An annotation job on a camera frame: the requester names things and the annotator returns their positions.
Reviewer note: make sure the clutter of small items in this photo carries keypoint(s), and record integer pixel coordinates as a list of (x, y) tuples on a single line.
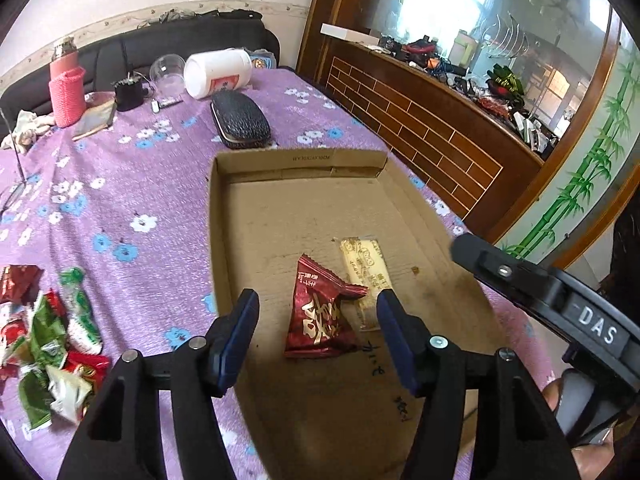
[(450, 67)]

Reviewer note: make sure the cream snack packet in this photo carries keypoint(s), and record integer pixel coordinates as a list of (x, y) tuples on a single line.
[(362, 265)]

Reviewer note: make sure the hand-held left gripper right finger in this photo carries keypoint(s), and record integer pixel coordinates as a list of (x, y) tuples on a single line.
[(395, 345)]

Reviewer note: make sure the purple floral tablecloth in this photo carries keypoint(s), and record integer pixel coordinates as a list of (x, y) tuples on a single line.
[(150, 200)]

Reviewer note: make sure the green and red ornament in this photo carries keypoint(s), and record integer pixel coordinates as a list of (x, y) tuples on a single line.
[(505, 80)]

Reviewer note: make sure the clear plastic cup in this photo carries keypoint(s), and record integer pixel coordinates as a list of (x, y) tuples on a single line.
[(167, 77)]

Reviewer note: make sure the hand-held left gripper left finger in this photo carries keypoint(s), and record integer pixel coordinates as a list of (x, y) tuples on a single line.
[(240, 345)]

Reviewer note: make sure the black sofa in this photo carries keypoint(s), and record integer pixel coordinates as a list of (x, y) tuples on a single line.
[(135, 45)]

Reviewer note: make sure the pile of assorted snack packets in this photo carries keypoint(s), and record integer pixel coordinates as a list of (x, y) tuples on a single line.
[(45, 355)]

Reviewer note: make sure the shallow cardboard box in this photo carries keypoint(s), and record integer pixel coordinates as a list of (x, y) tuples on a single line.
[(300, 220)]

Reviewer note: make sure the grey flat pouch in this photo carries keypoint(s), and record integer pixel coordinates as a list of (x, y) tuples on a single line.
[(97, 117)]

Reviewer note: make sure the long white box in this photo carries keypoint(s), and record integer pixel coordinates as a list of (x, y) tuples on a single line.
[(350, 34)]

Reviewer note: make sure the blue printed packet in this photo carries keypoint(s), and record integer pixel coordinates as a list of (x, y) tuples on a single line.
[(262, 62)]

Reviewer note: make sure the white plastic jar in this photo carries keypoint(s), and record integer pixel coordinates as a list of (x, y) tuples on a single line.
[(215, 72)]

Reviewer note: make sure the black textured glasses case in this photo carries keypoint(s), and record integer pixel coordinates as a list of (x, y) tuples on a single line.
[(240, 120)]

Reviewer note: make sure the dark clothes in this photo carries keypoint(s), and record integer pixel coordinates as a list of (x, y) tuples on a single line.
[(240, 14)]

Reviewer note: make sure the pink bottle with knitted sleeve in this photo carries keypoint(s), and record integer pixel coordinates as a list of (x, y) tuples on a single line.
[(67, 95)]

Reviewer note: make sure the small black mug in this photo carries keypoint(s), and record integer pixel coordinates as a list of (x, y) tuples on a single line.
[(127, 95)]

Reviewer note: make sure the dark red gold-print snack packet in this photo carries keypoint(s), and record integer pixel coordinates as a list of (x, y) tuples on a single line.
[(315, 320)]

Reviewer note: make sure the cluttered wooden counter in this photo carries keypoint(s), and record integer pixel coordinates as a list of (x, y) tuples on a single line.
[(400, 110)]

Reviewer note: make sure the small metal lighter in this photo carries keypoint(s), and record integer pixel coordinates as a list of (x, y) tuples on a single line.
[(160, 106)]

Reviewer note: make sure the person's right hand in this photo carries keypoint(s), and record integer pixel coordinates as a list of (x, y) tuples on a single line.
[(552, 395)]

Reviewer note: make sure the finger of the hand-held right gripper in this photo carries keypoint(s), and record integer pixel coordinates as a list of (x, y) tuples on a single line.
[(500, 270)]

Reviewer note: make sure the bamboo wall painting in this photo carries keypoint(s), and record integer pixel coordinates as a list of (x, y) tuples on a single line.
[(590, 170)]

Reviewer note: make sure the crumpled pale rag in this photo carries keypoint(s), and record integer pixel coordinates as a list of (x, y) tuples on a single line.
[(27, 130)]

